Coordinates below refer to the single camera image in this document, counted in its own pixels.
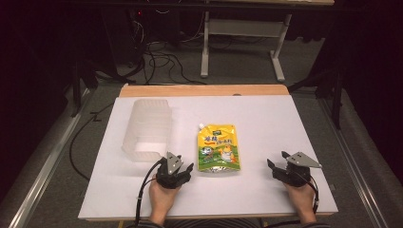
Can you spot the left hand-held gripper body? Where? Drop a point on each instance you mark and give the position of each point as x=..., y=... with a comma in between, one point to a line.
x=169, y=177

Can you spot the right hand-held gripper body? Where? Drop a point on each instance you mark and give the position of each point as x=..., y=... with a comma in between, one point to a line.
x=294, y=175

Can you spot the yellow spouted sauce pouch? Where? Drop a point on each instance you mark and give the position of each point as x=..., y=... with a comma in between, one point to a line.
x=218, y=145

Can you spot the translucent plastic storage box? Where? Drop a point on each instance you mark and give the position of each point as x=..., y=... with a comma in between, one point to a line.
x=149, y=126

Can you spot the person's left hand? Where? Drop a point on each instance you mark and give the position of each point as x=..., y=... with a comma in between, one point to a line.
x=161, y=199

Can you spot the person's right hand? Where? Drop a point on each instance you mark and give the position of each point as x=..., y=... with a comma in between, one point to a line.
x=302, y=199

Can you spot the white table cover board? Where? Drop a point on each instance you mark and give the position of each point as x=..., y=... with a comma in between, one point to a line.
x=253, y=126

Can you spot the black metal stand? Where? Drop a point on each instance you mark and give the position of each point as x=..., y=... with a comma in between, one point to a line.
x=83, y=82
x=332, y=91

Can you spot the aluminium floor rail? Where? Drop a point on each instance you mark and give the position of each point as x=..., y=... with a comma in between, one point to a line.
x=44, y=161
x=355, y=161

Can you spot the white metal desk frame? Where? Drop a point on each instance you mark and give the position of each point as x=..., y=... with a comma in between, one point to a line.
x=240, y=28

